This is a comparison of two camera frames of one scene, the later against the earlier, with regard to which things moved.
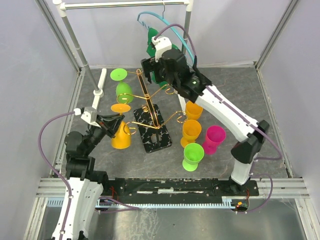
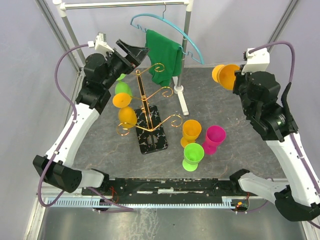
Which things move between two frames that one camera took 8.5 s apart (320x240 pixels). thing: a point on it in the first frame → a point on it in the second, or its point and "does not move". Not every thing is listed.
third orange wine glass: x=191 y=129 does not move
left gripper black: x=111 y=122 → x=135 y=55
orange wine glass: x=122 y=139 → x=127 y=116
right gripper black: x=149 y=65 → x=239 y=78
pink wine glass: x=215 y=134 does not move
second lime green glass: x=193 y=153 does not move
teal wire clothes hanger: x=166 y=22 → x=186 y=52
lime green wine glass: x=124 y=93 does not move
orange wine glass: x=193 y=110 → x=224 y=74
